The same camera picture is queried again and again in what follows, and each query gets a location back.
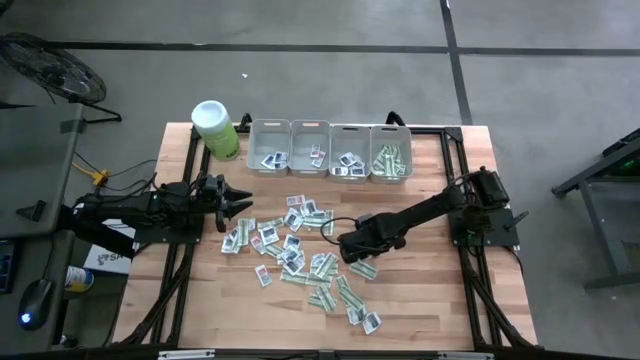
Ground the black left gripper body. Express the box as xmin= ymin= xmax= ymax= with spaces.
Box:
xmin=192 ymin=192 xmax=231 ymax=234

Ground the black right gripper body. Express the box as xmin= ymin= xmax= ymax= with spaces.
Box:
xmin=338 ymin=227 xmax=406 ymax=265

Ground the green wipes canister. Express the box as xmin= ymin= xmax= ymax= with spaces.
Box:
xmin=190 ymin=99 xmax=242 ymax=162

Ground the light grey plastic bin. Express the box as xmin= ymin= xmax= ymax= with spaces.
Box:
xmin=247 ymin=118 xmax=293 ymax=178
xmin=328 ymin=123 xmax=373 ymax=184
xmin=369 ymin=124 xmax=414 ymax=185
xmin=289 ymin=118 xmax=332 ymax=179

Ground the yellow power plug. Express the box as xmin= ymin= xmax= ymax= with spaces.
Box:
xmin=72 ymin=159 xmax=111 ymax=187

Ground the white printed cardboard box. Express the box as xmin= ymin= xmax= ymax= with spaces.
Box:
xmin=82 ymin=219 xmax=139 ymax=276

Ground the white yellow can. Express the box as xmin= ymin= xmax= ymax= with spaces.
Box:
xmin=64 ymin=265 xmax=95 ymax=294

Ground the grey side desk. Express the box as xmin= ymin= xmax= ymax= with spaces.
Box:
xmin=0 ymin=102 xmax=86 ymax=354

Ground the black computer mouse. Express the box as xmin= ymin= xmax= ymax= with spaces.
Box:
xmin=18 ymin=278 xmax=55 ymax=332

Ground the black floor fan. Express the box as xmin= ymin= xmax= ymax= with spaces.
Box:
xmin=0 ymin=32 xmax=124 ymax=124

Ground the black keyboard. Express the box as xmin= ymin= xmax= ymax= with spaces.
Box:
xmin=0 ymin=239 xmax=16 ymax=296

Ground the black metal cart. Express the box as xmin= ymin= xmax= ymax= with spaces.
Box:
xmin=552 ymin=127 xmax=640 ymax=292

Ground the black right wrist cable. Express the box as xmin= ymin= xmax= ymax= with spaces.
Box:
xmin=319 ymin=216 xmax=360 ymax=247

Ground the silver metal bracket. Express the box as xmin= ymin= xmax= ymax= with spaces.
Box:
xmin=157 ymin=349 xmax=216 ymax=360
xmin=437 ymin=351 xmax=494 ymax=360

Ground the black desk bracket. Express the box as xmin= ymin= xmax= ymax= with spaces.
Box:
xmin=14 ymin=199 xmax=49 ymax=224

